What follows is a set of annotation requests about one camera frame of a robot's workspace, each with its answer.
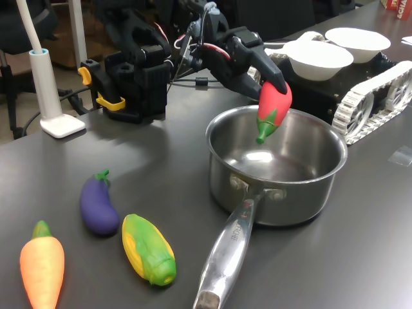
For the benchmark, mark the red toy chilli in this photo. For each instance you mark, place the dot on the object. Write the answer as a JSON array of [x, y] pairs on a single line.
[[273, 103]]

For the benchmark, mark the black office chair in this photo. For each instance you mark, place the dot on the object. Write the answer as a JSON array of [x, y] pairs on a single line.
[[19, 29], [283, 16]]

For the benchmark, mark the pale grey putty lump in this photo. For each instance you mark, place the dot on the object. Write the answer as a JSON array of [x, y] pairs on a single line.
[[212, 8]]

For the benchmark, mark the white bowl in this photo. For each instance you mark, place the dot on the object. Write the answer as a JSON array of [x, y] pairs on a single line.
[[318, 64], [360, 42]]

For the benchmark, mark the black vehicle with white tracks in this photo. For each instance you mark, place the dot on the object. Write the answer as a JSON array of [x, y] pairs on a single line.
[[322, 96]]

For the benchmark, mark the red box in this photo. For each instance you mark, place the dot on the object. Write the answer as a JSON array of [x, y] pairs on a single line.
[[404, 9], [387, 4]]

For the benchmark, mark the black and yellow clamp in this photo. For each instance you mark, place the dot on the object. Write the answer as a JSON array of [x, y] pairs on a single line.
[[103, 83]]

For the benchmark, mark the white paper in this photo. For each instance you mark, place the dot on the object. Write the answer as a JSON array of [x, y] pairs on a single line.
[[408, 40]]

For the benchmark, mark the clear tape piece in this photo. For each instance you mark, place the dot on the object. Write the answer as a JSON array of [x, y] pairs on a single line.
[[400, 156]]

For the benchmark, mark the white upright pole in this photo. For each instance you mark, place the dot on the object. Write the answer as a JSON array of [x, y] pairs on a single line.
[[77, 32]]

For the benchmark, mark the purple toy aubergine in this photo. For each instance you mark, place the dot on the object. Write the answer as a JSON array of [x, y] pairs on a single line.
[[98, 209]]

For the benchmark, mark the yellow green toy corn cob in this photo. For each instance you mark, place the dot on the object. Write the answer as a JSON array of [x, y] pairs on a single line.
[[145, 248]]

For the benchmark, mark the orange toy carrot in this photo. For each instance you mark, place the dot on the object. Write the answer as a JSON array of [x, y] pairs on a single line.
[[42, 267]]

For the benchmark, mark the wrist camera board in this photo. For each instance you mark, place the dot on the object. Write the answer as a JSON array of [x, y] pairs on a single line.
[[186, 51]]

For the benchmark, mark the white post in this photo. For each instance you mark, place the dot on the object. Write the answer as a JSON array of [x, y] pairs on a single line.
[[48, 96]]

